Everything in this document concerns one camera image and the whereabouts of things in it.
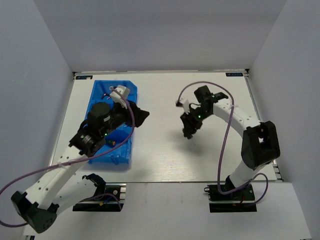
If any blue plastic bin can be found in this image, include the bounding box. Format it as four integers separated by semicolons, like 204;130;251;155
87;80;138;165

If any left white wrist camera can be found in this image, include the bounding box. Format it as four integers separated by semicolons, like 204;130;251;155
109;85;130;109

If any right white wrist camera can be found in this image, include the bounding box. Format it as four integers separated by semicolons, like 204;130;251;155
175;99;190;114

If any blue corner label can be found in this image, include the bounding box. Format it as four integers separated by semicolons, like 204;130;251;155
225;72;244;77
75;75;93;80

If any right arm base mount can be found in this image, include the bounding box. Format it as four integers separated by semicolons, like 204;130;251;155
203;184;257;213

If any right blue corner label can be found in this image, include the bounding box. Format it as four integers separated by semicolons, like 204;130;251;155
225;72;244;77

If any purple cable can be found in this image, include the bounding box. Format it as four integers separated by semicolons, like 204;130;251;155
176;81;270;206
0;86;137;228

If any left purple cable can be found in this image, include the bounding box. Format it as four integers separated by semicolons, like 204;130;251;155
0;86;137;228

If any green orange stubby screwdriver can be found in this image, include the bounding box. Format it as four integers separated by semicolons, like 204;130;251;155
106;140;116;147

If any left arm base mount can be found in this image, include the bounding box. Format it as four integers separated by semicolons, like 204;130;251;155
72;183;126;213

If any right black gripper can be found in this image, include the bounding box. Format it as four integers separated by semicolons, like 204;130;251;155
180;106;212;138

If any left blue corner label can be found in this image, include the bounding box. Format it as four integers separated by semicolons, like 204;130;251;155
75;75;93;80

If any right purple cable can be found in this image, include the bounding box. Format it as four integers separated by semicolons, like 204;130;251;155
176;81;270;206

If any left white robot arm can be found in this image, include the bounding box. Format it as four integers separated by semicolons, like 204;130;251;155
11;100;150;234

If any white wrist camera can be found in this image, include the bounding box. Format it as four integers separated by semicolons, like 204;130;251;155
175;99;190;114
109;85;130;109

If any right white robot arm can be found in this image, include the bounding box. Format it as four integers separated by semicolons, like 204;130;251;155
175;81;281;200

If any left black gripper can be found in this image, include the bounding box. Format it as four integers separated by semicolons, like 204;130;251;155
101;98;151;137

